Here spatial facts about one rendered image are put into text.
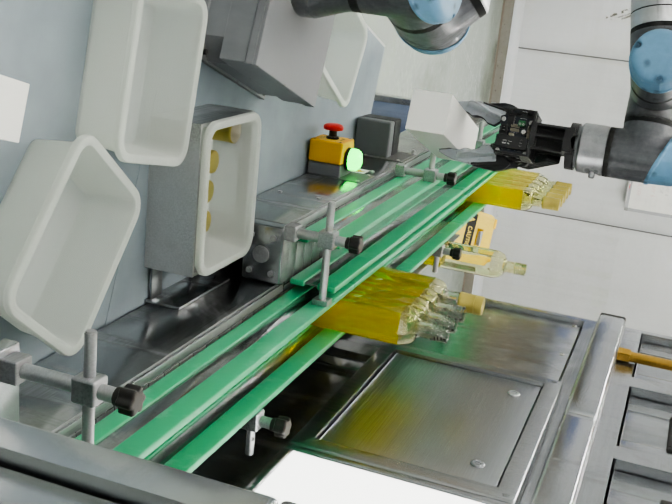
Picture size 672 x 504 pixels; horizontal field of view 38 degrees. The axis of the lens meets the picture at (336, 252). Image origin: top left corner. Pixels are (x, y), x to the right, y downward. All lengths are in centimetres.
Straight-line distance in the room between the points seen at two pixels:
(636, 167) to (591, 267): 617
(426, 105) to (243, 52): 28
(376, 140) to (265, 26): 79
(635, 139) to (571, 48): 594
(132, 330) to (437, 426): 52
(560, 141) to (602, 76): 591
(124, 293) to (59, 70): 36
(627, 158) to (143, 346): 74
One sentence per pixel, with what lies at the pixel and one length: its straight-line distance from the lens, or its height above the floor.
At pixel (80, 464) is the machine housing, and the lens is 70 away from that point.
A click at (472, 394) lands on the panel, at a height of 118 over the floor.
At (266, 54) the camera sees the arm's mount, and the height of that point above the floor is 85.
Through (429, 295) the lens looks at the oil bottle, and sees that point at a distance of 171.
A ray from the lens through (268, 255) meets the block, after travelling 156.
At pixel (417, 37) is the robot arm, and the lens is 158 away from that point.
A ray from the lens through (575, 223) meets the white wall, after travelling 759.
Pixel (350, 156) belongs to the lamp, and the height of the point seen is 84.
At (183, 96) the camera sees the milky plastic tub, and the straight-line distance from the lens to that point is 134.
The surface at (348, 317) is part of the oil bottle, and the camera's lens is 163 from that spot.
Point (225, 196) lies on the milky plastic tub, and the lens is 153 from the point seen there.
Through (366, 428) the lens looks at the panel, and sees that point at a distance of 155.
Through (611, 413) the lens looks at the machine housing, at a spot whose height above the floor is 141.
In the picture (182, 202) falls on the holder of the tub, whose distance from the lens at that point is 139.
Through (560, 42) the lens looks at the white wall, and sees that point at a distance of 744.
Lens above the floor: 145
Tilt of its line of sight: 18 degrees down
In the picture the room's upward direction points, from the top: 102 degrees clockwise
